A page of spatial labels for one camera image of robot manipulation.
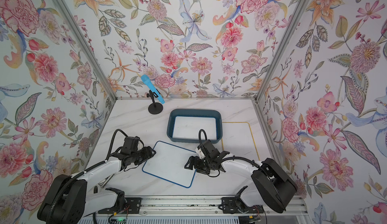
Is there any aluminium corner post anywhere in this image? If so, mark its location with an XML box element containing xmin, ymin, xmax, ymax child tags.
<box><xmin>255</xmin><ymin>0</ymin><xmax>310</xmax><ymax>104</ymax></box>
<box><xmin>53</xmin><ymin>0</ymin><xmax>118</xmax><ymax>103</ymax></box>

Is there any yellow-framed whiteboard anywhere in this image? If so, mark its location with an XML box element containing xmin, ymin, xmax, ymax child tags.
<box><xmin>221</xmin><ymin>122</ymin><xmax>260</xmax><ymax>160</ymax></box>

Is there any teal plastic storage box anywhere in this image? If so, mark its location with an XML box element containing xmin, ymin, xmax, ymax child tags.
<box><xmin>166</xmin><ymin>109</ymin><xmax>223</xmax><ymax>143</ymax></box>

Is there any blue-framed whiteboard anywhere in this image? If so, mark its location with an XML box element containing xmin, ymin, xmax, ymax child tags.
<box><xmin>172</xmin><ymin>116</ymin><xmax>217</xmax><ymax>140</ymax></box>
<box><xmin>142</xmin><ymin>141</ymin><xmax>196</xmax><ymax>189</ymax></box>

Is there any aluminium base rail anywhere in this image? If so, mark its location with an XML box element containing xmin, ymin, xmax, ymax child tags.
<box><xmin>78</xmin><ymin>195</ymin><xmax>306</xmax><ymax>217</ymax></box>

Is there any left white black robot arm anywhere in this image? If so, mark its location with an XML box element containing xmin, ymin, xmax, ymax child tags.
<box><xmin>37</xmin><ymin>129</ymin><xmax>156</xmax><ymax>224</ymax></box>

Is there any left aluminium corner post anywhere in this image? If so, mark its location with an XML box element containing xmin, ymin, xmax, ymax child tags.
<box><xmin>53</xmin><ymin>0</ymin><xmax>118</xmax><ymax>103</ymax></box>

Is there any blue microphone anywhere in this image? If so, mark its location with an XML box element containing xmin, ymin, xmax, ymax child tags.
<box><xmin>141</xmin><ymin>74</ymin><xmax>165</xmax><ymax>104</ymax></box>

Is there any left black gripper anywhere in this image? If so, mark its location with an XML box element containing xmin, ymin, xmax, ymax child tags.
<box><xmin>131</xmin><ymin>145</ymin><xmax>158</xmax><ymax>166</ymax></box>

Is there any right aluminium corner post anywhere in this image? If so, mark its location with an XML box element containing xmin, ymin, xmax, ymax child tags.
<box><xmin>255</xmin><ymin>0</ymin><xmax>310</xmax><ymax>104</ymax></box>

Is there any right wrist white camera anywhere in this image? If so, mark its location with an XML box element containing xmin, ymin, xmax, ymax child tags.
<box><xmin>196</xmin><ymin>145</ymin><xmax>206</xmax><ymax>159</ymax></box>

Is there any black microphone stand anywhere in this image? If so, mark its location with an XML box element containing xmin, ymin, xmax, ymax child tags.
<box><xmin>147</xmin><ymin>90</ymin><xmax>163</xmax><ymax>115</ymax></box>

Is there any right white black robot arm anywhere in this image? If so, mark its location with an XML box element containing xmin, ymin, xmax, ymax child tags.
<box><xmin>184</xmin><ymin>129</ymin><xmax>298</xmax><ymax>214</ymax></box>

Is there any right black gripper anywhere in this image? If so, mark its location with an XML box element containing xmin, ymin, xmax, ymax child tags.
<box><xmin>184</xmin><ymin>156</ymin><xmax>213</xmax><ymax>174</ymax></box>

